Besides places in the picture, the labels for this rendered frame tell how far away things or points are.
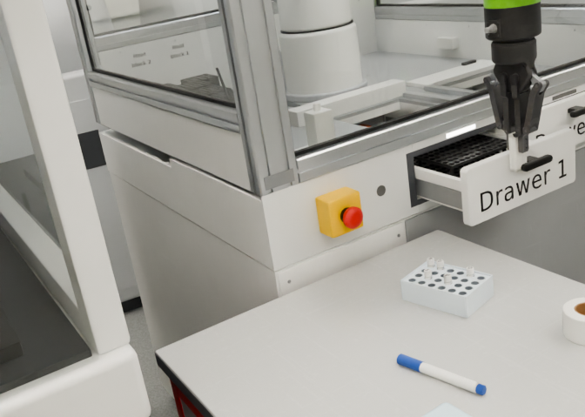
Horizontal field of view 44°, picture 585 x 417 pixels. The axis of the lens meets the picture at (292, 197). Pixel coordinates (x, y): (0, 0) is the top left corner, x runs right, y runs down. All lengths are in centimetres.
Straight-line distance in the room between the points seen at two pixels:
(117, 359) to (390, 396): 36
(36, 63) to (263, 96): 48
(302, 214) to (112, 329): 49
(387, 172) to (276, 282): 30
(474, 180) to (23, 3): 82
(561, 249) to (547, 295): 62
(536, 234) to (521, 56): 59
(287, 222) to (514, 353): 45
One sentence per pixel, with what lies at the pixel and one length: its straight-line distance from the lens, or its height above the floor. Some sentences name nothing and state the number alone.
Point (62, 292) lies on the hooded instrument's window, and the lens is 89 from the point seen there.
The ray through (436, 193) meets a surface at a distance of 141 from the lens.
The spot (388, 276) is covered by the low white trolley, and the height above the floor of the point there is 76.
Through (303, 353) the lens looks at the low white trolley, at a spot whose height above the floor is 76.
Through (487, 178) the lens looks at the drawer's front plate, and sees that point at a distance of 134.
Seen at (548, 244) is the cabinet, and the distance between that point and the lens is 180.
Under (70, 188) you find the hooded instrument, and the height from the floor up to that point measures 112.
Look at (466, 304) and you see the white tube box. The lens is 116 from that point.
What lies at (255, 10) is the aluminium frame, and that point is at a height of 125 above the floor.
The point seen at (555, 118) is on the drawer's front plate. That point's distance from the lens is 169.
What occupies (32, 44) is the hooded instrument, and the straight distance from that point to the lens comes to 84.
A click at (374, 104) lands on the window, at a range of 137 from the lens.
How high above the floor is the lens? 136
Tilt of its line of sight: 20 degrees down
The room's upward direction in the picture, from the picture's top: 9 degrees counter-clockwise
